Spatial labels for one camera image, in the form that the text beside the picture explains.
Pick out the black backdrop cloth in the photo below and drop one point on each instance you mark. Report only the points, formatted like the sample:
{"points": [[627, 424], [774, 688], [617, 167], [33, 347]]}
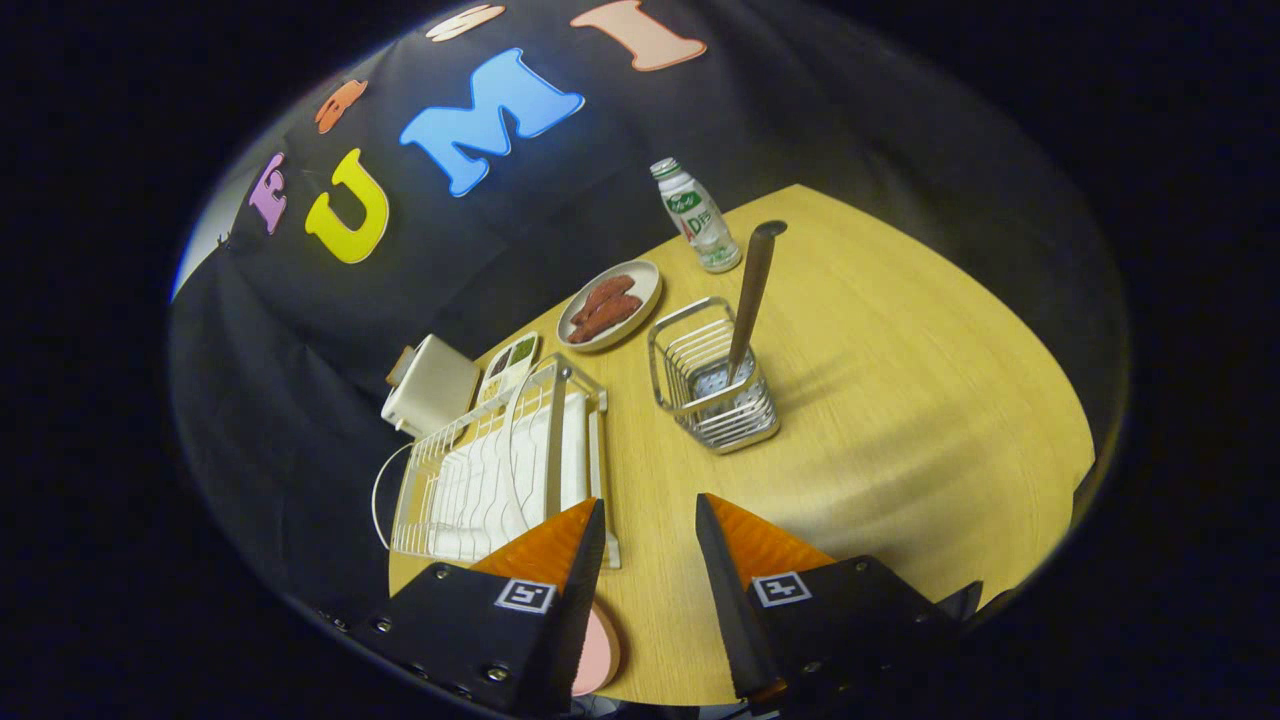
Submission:
{"points": [[300, 420]]}

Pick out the white and green drink bottle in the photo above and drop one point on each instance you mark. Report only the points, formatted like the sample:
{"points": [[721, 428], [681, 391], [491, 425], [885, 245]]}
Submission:
{"points": [[700, 225]]}

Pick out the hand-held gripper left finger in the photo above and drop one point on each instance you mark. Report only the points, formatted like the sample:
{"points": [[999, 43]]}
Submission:
{"points": [[585, 600]]}

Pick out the brown sausage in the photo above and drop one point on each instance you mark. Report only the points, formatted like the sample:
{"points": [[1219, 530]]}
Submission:
{"points": [[612, 316], [603, 293]]}

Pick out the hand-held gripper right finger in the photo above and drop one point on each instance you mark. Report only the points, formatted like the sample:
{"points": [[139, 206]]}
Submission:
{"points": [[725, 600]]}

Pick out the pink plate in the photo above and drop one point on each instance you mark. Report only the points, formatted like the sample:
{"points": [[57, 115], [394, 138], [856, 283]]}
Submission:
{"points": [[600, 655]]}

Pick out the white toaster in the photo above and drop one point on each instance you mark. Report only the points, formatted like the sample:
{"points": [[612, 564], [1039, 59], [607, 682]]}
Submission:
{"points": [[435, 385]]}

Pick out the brown toast slice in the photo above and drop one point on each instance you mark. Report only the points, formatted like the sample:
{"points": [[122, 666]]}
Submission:
{"points": [[401, 365]]}

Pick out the beige dish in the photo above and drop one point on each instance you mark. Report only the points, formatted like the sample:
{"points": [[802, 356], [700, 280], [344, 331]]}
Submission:
{"points": [[647, 288]]}

